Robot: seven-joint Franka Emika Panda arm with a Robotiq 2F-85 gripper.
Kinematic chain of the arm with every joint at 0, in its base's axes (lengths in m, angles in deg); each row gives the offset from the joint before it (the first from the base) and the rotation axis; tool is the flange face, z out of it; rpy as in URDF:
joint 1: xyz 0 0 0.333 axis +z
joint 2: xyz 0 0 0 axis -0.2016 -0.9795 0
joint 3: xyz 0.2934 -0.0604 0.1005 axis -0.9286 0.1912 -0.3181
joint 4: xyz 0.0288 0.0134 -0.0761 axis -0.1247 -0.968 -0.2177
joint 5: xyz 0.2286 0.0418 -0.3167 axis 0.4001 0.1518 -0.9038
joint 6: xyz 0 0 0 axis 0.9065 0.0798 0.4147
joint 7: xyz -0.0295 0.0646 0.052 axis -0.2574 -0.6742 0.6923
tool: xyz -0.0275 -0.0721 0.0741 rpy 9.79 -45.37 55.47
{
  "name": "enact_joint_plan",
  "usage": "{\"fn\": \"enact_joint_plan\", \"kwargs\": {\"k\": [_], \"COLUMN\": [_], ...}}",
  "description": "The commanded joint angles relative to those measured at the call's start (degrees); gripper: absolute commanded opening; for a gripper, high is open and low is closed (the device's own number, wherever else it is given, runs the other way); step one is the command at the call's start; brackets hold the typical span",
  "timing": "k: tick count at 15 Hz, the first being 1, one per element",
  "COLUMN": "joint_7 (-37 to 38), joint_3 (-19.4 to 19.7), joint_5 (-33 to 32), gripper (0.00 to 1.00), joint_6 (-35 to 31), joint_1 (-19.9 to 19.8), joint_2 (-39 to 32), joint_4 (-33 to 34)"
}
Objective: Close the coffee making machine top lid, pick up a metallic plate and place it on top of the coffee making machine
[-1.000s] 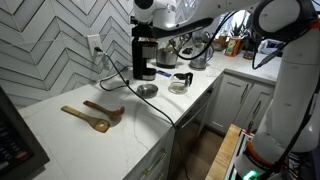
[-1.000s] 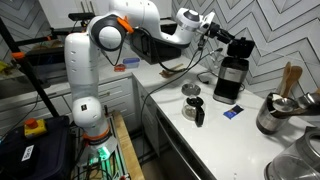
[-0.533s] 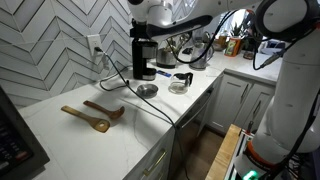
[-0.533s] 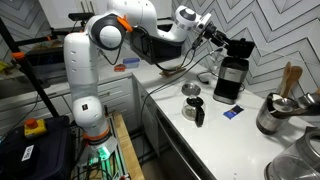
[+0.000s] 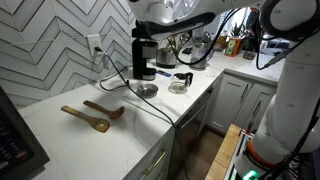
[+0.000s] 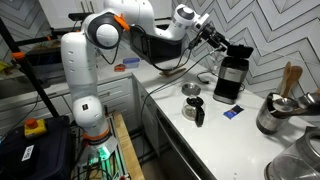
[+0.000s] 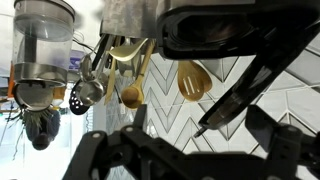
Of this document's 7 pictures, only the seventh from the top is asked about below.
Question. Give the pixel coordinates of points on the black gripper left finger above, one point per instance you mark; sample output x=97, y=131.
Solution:
x=100, y=156

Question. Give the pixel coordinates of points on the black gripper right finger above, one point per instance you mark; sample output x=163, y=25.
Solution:
x=286, y=153

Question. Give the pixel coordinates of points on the black coffee maker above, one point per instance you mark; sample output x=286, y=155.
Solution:
x=266, y=66

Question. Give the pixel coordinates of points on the black perforated skimmer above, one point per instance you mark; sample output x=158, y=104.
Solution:
x=76, y=105

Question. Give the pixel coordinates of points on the steel ladle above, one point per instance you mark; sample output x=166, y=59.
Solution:
x=90, y=93

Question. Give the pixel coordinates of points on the flat wooden stirrer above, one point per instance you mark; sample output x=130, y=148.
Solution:
x=110, y=83

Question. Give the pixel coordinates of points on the small steel spoon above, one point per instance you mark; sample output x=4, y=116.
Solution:
x=86, y=66

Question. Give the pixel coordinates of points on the pale gold spatula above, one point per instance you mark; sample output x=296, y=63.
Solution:
x=125, y=53

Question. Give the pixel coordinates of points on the wooden three-slot spatula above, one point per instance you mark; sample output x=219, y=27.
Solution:
x=182, y=83

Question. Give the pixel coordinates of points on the orange canister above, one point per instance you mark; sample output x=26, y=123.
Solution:
x=11, y=83

